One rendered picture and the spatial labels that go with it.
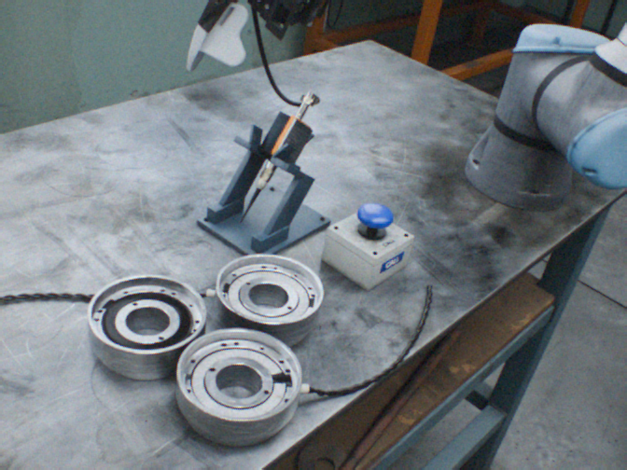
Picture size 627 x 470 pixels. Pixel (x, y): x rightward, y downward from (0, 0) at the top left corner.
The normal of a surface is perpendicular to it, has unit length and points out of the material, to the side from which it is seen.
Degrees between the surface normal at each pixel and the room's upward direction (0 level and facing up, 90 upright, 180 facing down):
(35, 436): 0
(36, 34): 90
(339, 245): 90
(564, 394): 0
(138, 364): 90
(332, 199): 0
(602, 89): 79
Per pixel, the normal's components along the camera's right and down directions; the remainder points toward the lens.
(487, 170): -0.75, -0.05
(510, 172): -0.46, 0.16
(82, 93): 0.73, 0.48
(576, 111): -0.88, -0.17
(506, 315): 0.15, -0.81
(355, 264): -0.67, 0.34
